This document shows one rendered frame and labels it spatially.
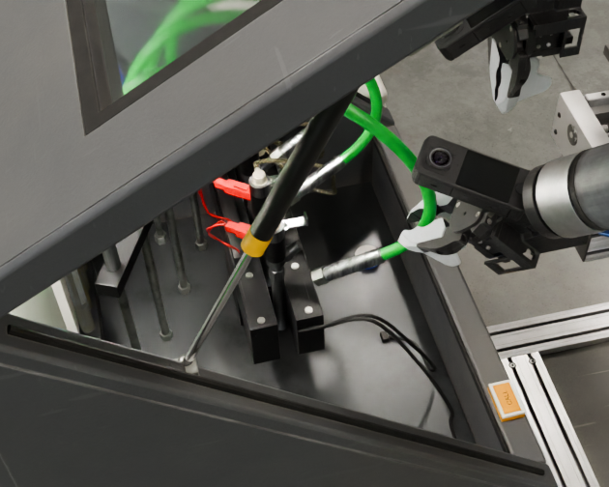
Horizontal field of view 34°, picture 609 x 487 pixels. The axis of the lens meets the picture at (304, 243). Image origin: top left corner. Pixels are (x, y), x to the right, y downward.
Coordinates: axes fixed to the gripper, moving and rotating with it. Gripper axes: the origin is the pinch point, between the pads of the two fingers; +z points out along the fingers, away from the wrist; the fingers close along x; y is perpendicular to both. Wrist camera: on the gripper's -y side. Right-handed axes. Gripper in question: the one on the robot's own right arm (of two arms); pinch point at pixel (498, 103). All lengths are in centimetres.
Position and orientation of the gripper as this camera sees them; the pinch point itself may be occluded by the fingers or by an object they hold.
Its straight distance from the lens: 123.6
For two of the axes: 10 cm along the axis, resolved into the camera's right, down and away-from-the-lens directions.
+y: 9.7, -2.0, 1.3
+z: 0.3, 6.5, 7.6
